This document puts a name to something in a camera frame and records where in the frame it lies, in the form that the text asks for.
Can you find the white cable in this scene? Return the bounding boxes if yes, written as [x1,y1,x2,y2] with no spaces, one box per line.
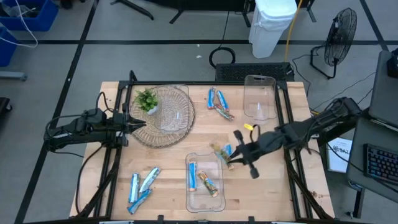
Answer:
[0,0,39,49]

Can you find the coiled black cable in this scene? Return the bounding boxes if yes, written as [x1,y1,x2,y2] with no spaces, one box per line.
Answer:
[208,12,236,69]

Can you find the green brown granola bar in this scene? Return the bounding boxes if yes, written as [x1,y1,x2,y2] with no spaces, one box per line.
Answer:
[214,104,235,122]

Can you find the black stand leg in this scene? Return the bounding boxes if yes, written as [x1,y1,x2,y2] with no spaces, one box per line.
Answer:
[110,0,155,21]

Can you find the small green plant white pot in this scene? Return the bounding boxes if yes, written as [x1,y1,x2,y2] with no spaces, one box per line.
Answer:
[134,88,159,116]

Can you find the blue foil granola bar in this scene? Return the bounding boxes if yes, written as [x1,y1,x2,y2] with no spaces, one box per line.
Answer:
[216,90,230,112]

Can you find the round wicker basket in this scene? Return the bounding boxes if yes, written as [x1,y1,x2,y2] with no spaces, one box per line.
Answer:
[129,85,197,149]

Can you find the yellow hose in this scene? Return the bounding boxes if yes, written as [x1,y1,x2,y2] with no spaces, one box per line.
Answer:
[283,0,304,63]

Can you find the dark grey desk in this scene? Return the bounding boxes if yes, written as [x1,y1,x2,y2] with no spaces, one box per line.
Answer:
[346,117,398,205]

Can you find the black aluminium table frame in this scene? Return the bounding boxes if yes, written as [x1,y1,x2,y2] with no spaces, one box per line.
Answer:
[74,70,335,223]

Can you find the black power cable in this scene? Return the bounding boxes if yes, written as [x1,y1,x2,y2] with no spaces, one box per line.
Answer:
[75,144,105,215]

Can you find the blue granola bar red ends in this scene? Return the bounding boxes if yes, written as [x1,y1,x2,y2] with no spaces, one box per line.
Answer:
[207,86,216,110]

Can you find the white trash can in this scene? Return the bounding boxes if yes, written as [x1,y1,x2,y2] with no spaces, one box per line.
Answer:
[248,0,298,59]

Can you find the black device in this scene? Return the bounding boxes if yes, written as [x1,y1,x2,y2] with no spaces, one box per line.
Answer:
[386,48,398,79]

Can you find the clear plastic storage bin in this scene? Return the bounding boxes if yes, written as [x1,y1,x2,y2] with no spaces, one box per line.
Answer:
[243,74,278,121]
[154,83,190,135]
[185,151,227,213]

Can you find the blue plastic crate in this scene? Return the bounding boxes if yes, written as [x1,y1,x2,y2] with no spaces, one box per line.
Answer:
[0,26,19,68]
[0,0,59,32]

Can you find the white printed paper sheet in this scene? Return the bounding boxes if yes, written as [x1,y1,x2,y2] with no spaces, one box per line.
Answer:
[326,136,354,174]

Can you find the black perforated metal case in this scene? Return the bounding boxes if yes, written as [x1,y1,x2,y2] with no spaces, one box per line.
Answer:
[215,62,295,83]

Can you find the black keyboard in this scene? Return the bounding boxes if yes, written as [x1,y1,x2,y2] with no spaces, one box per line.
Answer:
[363,142,398,187]

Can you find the black floor fan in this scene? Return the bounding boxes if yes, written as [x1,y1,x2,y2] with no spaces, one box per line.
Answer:
[309,7,358,80]

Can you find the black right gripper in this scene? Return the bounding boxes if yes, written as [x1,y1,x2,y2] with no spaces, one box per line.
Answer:
[230,129,274,179]

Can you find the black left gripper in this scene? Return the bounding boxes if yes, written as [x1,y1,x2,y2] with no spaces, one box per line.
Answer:
[111,105,147,147]

